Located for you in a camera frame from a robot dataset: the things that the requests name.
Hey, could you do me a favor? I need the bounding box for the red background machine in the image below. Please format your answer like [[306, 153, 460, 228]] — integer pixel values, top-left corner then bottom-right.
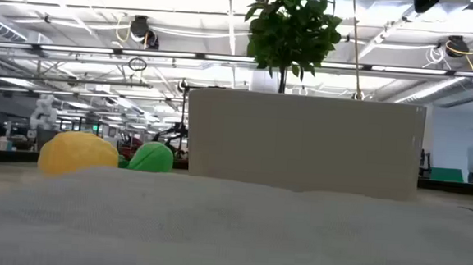
[[117, 135, 145, 161]]

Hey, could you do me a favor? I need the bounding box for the potted green plant black pot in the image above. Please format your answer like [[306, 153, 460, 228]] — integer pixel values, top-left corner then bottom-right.
[[240, 0, 345, 98]]

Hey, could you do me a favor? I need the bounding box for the long ceiling light rail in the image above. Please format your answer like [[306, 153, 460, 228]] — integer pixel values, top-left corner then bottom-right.
[[0, 40, 473, 79]]

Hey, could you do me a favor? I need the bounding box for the yellow bamboo plant stake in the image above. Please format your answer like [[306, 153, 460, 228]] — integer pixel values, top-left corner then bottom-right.
[[345, 0, 371, 101]]

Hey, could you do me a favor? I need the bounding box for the white woven cloth mat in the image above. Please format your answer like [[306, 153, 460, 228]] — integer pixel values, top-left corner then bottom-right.
[[0, 159, 473, 265]]

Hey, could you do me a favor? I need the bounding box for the yellow toy fruit green top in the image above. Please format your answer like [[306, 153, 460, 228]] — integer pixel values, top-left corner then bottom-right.
[[35, 129, 133, 181]]

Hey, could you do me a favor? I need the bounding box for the black ceiling cable reel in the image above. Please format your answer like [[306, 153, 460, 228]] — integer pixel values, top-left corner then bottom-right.
[[444, 34, 472, 60], [127, 13, 162, 51]]

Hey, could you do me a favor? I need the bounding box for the black hanging cable loop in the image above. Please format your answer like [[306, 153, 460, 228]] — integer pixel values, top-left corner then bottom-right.
[[126, 56, 148, 73]]

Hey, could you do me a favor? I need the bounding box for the white plastic storage bin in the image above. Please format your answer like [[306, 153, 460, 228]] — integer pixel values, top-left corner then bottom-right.
[[182, 87, 428, 202]]

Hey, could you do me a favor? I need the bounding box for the green board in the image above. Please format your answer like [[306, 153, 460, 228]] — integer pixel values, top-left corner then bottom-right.
[[429, 167, 466, 184]]

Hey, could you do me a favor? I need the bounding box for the green toy vegetable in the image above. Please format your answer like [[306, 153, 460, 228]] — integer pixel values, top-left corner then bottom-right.
[[126, 140, 176, 174]]

